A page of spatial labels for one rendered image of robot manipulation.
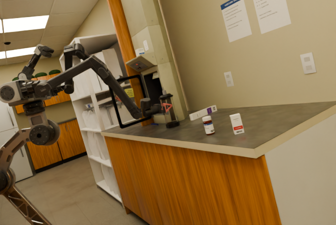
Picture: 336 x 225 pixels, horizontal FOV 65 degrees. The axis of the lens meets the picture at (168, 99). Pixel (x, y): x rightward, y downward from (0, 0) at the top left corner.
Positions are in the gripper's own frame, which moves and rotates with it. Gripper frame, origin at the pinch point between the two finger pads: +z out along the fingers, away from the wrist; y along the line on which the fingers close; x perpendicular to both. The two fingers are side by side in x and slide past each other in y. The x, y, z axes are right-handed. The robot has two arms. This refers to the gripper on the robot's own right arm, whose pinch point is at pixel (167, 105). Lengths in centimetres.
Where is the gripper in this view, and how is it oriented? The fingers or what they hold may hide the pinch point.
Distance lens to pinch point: 189.7
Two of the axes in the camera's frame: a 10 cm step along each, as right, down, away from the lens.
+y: -5.1, 0.8, 8.6
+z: 8.2, -2.5, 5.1
